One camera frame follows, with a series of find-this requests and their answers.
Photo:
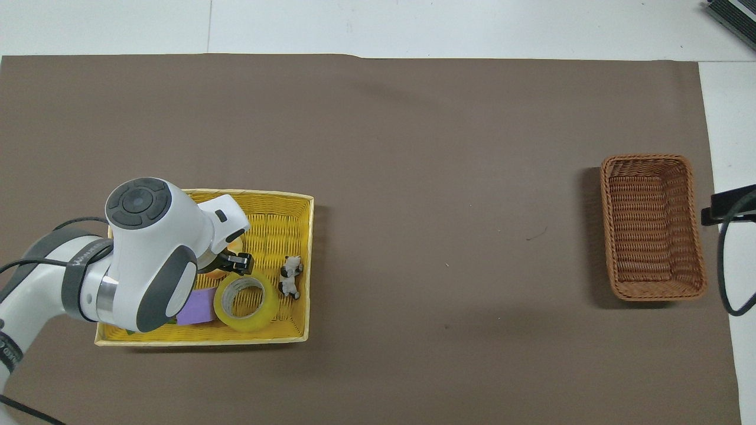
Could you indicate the brown wicker basket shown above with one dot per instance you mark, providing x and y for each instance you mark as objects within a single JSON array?
[{"x": 649, "y": 236}]

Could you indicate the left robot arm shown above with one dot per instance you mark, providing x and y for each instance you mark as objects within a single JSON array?
[{"x": 147, "y": 254}]

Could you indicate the yellowish clear tape roll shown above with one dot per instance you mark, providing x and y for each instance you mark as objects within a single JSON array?
[{"x": 260, "y": 313}]

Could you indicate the black and white cow figurine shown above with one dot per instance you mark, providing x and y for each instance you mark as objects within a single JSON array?
[{"x": 290, "y": 277}]

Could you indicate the purple block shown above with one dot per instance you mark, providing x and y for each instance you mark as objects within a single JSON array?
[{"x": 198, "y": 310}]

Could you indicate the orange round object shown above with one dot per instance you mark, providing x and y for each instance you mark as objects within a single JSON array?
[{"x": 212, "y": 275}]

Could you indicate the black stand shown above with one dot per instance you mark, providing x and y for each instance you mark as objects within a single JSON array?
[{"x": 729, "y": 203}]

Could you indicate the yellow woven basket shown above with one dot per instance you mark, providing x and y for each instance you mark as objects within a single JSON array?
[{"x": 277, "y": 224}]

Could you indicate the dark ribbed equipment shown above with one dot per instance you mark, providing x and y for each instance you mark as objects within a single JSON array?
[{"x": 735, "y": 18}]

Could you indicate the green object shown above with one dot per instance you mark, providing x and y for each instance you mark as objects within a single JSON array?
[{"x": 170, "y": 323}]

